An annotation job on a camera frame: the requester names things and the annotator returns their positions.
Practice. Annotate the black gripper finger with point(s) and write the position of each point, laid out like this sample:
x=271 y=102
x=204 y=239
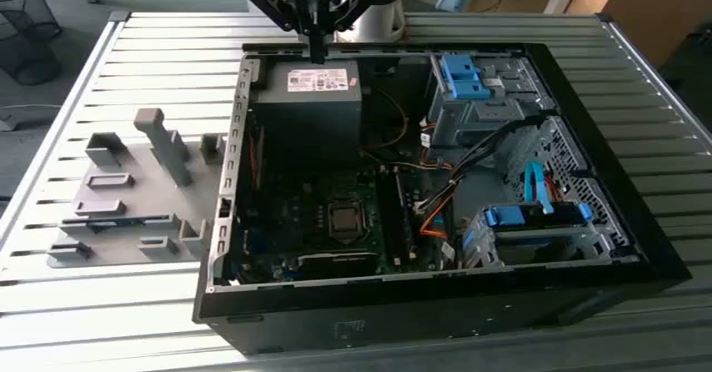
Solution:
x=347 y=13
x=267 y=1

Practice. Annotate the blue RAM stick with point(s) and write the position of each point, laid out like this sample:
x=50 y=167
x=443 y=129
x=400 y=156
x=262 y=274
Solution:
x=111 y=222

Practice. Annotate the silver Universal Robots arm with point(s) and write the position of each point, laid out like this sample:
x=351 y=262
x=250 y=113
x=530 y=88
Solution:
x=378 y=21

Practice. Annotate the black RAM slot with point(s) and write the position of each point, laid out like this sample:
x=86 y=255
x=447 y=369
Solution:
x=384 y=213

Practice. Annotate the grey power supply unit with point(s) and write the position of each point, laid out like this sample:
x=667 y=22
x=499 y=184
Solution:
x=311 y=113

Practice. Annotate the blue drive bay latch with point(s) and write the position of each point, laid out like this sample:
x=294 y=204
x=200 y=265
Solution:
x=464 y=76

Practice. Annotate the grey metal drive cage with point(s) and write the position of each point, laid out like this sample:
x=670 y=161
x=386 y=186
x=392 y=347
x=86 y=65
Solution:
x=490 y=117

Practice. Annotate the CPU socket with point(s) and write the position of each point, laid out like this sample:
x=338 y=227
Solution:
x=346 y=202

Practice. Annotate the grey parts rack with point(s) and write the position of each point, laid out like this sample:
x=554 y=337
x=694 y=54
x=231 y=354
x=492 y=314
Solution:
x=144 y=180

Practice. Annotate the silver CPU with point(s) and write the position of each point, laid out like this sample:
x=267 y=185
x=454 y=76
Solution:
x=346 y=219

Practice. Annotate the green motherboard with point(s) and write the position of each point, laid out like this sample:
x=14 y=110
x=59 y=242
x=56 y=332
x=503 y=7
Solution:
x=290 y=222

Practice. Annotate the white floor stand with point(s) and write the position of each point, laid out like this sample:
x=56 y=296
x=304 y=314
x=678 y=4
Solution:
x=11 y=122

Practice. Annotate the brown wooden cabinet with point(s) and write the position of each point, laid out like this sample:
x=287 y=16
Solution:
x=656 y=9

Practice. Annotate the hard disk in blue carrier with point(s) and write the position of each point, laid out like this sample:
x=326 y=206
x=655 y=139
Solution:
x=508 y=215

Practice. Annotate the black graphics card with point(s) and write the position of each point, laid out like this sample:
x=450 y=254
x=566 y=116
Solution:
x=339 y=263

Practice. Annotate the grey metal disk bay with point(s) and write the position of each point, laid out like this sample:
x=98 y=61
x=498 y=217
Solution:
x=546 y=242

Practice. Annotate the black open PC case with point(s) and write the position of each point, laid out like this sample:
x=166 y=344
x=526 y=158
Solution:
x=390 y=313

